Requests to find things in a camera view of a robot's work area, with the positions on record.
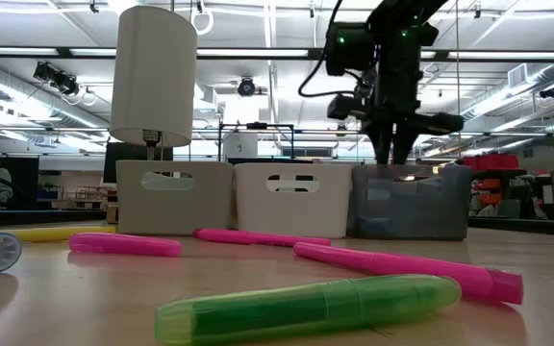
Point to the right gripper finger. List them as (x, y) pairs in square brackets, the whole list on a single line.
[(382, 146), (404, 146)]

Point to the long pink marker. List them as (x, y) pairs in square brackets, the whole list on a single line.
[(402, 269), (258, 238)]

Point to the green marker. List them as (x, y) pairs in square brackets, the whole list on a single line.
[(306, 307)]

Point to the short pink marker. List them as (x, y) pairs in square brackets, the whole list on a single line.
[(123, 245)]

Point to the yellow marker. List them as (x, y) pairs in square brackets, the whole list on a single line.
[(56, 233)]

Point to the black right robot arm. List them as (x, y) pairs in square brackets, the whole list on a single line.
[(397, 48)]

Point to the dark translucent plastic bin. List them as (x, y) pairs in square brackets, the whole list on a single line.
[(411, 216)]

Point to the red storage bins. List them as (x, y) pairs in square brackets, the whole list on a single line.
[(493, 162)]

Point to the black storage shelf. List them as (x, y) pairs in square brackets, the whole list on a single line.
[(493, 192)]

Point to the white plastic bin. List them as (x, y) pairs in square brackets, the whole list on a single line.
[(291, 214)]

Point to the black metal stand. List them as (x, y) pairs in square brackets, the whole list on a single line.
[(258, 126)]

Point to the white numbered box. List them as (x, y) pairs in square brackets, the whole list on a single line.
[(241, 146)]

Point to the grey plastic bin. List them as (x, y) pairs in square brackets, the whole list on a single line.
[(176, 211)]

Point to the white cylindrical lamp shade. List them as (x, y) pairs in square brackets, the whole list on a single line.
[(154, 77)]

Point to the black screen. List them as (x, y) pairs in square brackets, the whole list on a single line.
[(128, 151)]

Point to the cardboard box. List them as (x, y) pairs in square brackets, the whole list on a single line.
[(112, 214)]

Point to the black ceiling camera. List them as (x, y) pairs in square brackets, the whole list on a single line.
[(551, 91), (246, 87)]

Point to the ceiling camera cluster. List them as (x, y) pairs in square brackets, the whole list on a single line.
[(58, 79)]

